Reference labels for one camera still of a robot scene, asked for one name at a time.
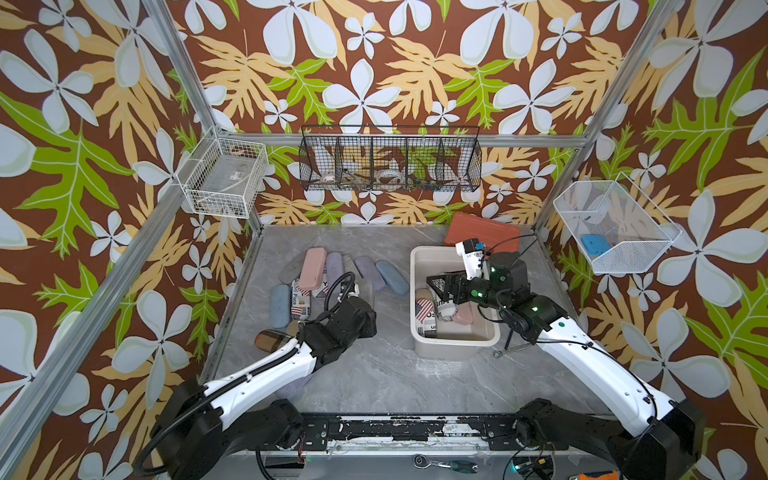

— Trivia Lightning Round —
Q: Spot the white wire basket left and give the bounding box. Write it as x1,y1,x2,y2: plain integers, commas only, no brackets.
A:
176,128,269,219

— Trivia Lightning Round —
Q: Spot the ratchet screwdriver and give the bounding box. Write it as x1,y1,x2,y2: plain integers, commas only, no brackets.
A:
413,455,479,474

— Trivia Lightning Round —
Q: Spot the blue object in basket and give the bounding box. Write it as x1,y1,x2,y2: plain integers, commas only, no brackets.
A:
581,234,613,257

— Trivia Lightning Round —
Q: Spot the white wire basket right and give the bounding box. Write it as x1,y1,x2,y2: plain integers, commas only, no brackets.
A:
554,174,682,275

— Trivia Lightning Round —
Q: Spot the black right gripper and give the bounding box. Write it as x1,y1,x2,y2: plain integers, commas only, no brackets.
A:
427,270,512,316

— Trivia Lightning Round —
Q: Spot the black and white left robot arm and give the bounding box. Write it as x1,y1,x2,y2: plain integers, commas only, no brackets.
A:
133,297,377,479

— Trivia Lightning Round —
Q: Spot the tan fabric glasses case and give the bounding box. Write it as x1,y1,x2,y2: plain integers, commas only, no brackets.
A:
415,288,434,301

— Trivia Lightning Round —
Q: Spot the plaid glasses case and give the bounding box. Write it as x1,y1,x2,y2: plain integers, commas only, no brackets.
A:
254,329,293,353

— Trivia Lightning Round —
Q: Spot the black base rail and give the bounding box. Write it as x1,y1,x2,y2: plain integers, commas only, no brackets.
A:
251,412,570,452

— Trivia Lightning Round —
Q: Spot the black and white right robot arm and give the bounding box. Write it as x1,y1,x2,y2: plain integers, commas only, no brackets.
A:
426,251,705,479

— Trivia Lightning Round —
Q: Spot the pink glasses case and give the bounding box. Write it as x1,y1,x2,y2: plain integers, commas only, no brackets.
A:
298,247,327,291
451,302,475,326

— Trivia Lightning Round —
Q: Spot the world map print glasses case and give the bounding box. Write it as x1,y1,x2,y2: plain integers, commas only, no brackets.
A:
435,301,458,322

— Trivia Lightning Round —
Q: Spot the white wire basket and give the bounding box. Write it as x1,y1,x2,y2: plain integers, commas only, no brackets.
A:
176,128,269,219
554,174,682,275

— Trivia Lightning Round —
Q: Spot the beige fabric glasses case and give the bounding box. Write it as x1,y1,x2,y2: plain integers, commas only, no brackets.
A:
285,320,300,337

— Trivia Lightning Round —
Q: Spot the black wire basket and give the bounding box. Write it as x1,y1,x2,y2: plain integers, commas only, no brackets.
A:
297,125,482,192

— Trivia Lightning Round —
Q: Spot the light blue fabric glasses case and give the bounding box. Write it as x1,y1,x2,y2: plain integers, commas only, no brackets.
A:
376,260,409,295

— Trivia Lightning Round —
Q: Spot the purple fabric glasses case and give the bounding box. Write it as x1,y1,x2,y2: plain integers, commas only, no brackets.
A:
354,256,387,291

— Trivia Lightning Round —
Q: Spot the cream plastic storage box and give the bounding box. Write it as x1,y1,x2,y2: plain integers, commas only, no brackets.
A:
410,246,500,361

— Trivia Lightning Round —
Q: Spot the lilac fabric glasses case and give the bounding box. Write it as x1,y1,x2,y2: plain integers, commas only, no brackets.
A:
325,252,344,288

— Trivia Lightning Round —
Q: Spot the flag newspaper glasses case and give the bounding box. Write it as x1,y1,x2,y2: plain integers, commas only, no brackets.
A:
290,279,311,321

